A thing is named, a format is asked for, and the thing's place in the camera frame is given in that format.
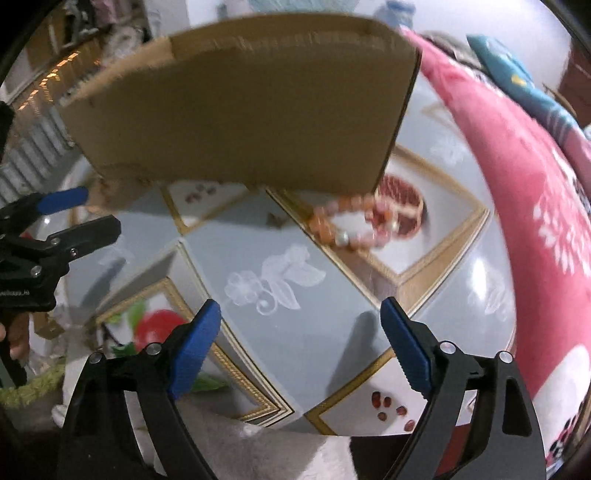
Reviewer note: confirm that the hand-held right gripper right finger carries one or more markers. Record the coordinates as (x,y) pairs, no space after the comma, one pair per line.
(408,355)

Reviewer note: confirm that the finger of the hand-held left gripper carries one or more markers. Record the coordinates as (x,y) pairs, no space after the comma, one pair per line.
(64,198)
(87,235)

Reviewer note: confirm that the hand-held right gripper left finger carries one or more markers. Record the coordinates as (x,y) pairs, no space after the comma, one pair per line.
(194,355)

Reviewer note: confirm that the brown cardboard box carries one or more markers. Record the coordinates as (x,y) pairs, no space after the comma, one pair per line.
(240,115)

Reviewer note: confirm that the person's left hand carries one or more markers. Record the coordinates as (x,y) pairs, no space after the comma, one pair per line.
(16,337)

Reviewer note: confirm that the fruit print tablecloth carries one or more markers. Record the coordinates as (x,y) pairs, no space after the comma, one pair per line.
(300,300)

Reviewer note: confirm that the white fluffy cloth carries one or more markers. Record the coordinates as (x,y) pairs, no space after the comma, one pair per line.
(277,452)

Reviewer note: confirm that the pink floral blanket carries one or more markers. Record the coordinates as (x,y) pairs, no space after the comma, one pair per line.
(521,184)

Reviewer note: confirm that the teal floral hanging cloth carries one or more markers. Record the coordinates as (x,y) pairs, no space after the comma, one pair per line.
(277,4)

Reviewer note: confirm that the teal printed pillow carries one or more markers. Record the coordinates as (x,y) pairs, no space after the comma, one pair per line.
(508,69)

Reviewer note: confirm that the brown wooden door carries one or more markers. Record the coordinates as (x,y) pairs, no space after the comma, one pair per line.
(579,78)

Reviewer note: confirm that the blue water bottle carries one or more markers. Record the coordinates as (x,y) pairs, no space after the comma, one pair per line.
(399,11)

